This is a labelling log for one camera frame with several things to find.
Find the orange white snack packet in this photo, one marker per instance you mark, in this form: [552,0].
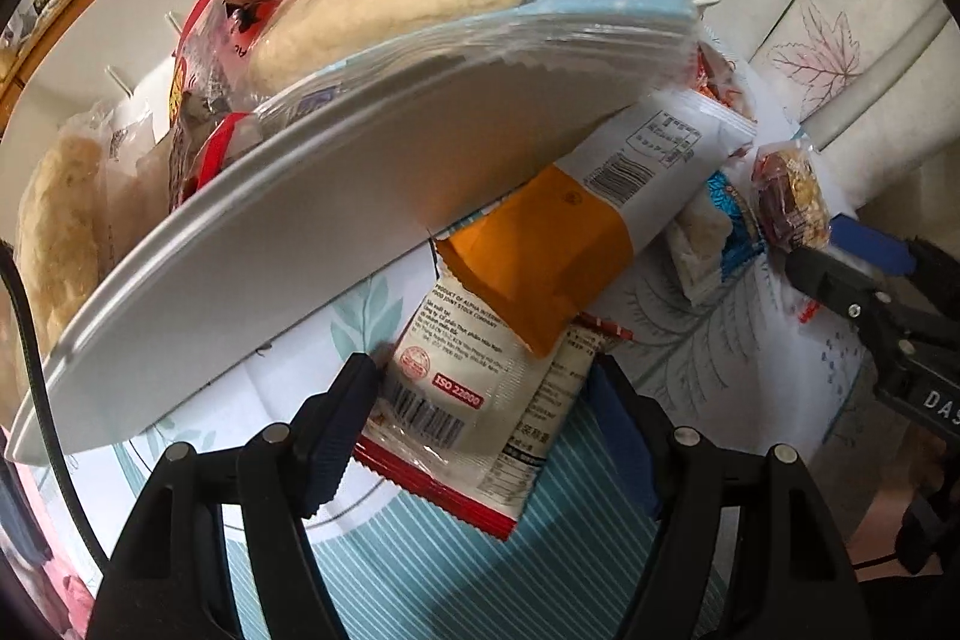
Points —
[540,250]

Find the puffed rice cracker clear packet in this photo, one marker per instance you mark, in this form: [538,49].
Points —
[56,235]

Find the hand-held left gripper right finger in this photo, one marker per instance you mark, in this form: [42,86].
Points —
[622,441]

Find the leaf print bed sheet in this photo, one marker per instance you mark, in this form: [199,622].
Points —
[750,377]

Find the maple leaf print cushion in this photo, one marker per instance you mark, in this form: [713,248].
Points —
[817,10]

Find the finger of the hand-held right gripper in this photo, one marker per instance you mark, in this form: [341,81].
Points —
[870,241]
[832,284]

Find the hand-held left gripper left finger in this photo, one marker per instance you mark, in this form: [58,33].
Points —
[341,434]

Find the white plastic tray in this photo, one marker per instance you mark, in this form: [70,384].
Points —
[300,235]

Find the blue patterned snack packet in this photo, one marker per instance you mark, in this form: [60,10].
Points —
[731,212]

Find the white packet red label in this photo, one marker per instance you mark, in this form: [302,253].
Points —
[450,370]

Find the red snack packet yellow print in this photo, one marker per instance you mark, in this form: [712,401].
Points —
[199,78]

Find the white packet red border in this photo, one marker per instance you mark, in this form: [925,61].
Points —
[540,445]

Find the nut bar packet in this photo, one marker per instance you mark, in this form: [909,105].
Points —
[791,197]

